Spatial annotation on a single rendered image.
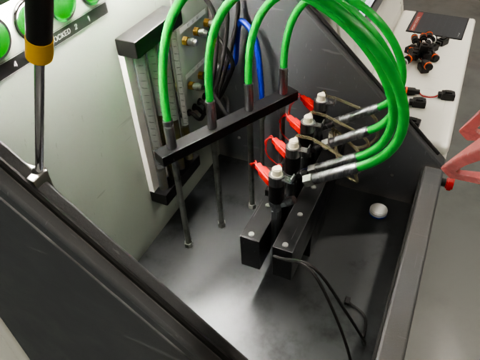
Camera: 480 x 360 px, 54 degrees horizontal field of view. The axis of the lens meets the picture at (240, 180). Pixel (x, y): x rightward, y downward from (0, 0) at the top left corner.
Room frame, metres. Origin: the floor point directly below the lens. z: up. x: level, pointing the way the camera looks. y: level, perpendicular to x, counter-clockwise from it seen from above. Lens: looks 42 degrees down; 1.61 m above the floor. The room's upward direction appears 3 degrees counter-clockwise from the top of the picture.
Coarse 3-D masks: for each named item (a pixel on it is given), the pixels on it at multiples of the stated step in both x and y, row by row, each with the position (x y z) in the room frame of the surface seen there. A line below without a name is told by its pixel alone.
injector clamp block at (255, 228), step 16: (320, 160) 0.75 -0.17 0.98; (304, 192) 0.66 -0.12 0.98; (320, 192) 0.65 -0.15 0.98; (256, 208) 0.62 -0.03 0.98; (304, 208) 0.61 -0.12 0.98; (320, 208) 0.66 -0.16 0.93; (256, 224) 0.58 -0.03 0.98; (288, 224) 0.57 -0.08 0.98; (304, 224) 0.57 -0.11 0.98; (320, 224) 0.67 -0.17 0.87; (240, 240) 0.55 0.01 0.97; (256, 240) 0.54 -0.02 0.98; (288, 240) 0.54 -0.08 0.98; (304, 240) 0.57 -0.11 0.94; (256, 256) 0.54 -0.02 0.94; (272, 256) 0.52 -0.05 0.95; (288, 256) 0.51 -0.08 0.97; (272, 272) 0.52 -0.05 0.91; (288, 272) 0.51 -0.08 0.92
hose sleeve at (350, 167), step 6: (354, 162) 0.52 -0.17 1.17; (336, 168) 0.53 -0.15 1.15; (342, 168) 0.52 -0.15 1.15; (348, 168) 0.52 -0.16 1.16; (354, 168) 0.51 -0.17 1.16; (312, 174) 0.55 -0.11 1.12; (318, 174) 0.54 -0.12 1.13; (324, 174) 0.53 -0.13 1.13; (330, 174) 0.53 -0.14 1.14; (336, 174) 0.52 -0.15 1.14; (342, 174) 0.52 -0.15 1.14; (348, 174) 0.51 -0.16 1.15; (312, 180) 0.54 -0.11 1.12; (318, 180) 0.53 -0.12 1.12; (324, 180) 0.53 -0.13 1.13; (330, 180) 0.53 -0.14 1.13
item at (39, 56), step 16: (32, 0) 0.30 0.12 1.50; (48, 0) 0.30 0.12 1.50; (32, 16) 0.30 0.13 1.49; (48, 16) 0.31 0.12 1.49; (32, 32) 0.31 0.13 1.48; (48, 32) 0.31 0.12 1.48; (32, 48) 0.31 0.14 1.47; (48, 48) 0.31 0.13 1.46; (32, 176) 0.35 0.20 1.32; (48, 176) 0.36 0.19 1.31
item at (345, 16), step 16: (176, 0) 0.63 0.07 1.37; (320, 0) 0.54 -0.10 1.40; (176, 16) 0.64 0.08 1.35; (336, 16) 0.54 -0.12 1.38; (352, 16) 0.53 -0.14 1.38; (368, 32) 0.52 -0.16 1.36; (160, 48) 0.65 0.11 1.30; (368, 48) 0.52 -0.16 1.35; (160, 64) 0.65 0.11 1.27; (384, 64) 0.51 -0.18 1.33; (160, 80) 0.66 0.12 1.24; (400, 80) 0.50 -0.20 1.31; (160, 96) 0.66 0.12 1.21; (400, 96) 0.49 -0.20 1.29; (400, 112) 0.49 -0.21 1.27; (400, 128) 0.49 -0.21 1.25; (400, 144) 0.49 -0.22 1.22; (368, 160) 0.51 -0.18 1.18; (384, 160) 0.50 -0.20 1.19
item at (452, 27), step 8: (416, 16) 1.42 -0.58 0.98; (424, 16) 1.42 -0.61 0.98; (432, 16) 1.42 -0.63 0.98; (440, 16) 1.41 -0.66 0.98; (448, 16) 1.41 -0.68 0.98; (456, 16) 1.41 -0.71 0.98; (416, 24) 1.37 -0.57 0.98; (424, 24) 1.36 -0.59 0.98; (432, 24) 1.36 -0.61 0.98; (440, 24) 1.36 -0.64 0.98; (448, 24) 1.35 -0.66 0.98; (456, 24) 1.35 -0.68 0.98; (464, 24) 1.35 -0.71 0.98; (416, 32) 1.31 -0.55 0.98; (424, 32) 1.31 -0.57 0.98; (432, 32) 1.31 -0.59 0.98; (440, 32) 1.30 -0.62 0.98; (448, 32) 1.30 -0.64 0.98; (456, 32) 1.30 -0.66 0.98
